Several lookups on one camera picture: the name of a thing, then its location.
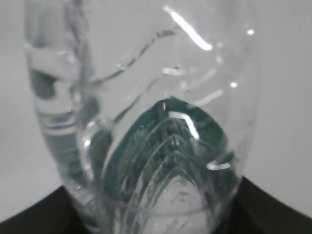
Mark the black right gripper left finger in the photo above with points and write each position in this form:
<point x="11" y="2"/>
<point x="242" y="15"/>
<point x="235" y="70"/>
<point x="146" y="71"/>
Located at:
<point x="53" y="214"/>

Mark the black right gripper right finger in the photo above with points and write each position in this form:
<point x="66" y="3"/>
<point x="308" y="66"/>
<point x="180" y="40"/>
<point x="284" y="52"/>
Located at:
<point x="256" y="212"/>

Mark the clear green-label water bottle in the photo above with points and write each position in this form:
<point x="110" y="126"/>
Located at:
<point x="147" y="106"/>

